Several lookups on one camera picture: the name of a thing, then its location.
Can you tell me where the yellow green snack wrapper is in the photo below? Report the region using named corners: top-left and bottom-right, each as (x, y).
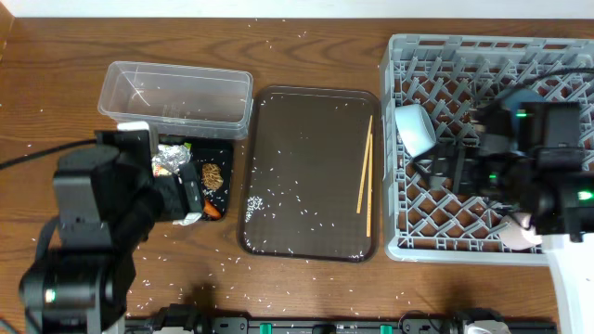
top-left (151, 144), bottom-right (191, 177)

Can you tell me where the orange carrot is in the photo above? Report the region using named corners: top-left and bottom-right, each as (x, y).
top-left (203, 199), bottom-right (222, 221)

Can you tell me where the brown food scrap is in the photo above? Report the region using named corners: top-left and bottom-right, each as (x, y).
top-left (201, 163), bottom-right (224, 191)

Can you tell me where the light blue rice bowl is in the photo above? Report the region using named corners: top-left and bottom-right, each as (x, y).
top-left (394, 104), bottom-right (437, 158)

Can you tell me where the pink cup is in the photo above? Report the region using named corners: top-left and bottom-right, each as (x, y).
top-left (498, 212), bottom-right (542, 251)

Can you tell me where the wooden chopstick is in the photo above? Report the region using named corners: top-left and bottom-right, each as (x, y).
top-left (366, 133), bottom-right (373, 238)
top-left (356, 115), bottom-right (373, 214)

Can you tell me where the white tissue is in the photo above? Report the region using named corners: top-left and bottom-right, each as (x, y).
top-left (173, 212), bottom-right (202, 226)

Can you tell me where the dark blue plate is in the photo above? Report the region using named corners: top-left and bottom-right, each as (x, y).
top-left (500, 89), bottom-right (546, 113)

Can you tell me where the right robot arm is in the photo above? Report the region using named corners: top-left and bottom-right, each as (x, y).
top-left (415, 102), bottom-right (593, 333)

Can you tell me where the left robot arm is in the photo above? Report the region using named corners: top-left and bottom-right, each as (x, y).
top-left (19, 130), bottom-right (204, 333)

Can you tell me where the grey dishwasher rack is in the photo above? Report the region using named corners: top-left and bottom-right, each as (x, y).
top-left (380, 34), bottom-right (593, 266)

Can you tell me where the black plastic tray bin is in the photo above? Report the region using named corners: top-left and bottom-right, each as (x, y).
top-left (160, 135), bottom-right (233, 221)

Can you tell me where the clear plastic container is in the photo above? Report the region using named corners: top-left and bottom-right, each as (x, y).
top-left (97, 61), bottom-right (253, 140)

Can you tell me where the brown serving tray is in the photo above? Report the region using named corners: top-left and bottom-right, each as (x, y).
top-left (238, 85), bottom-right (382, 263)

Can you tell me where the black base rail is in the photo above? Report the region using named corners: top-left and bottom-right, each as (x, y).
top-left (120, 304), bottom-right (558, 334)

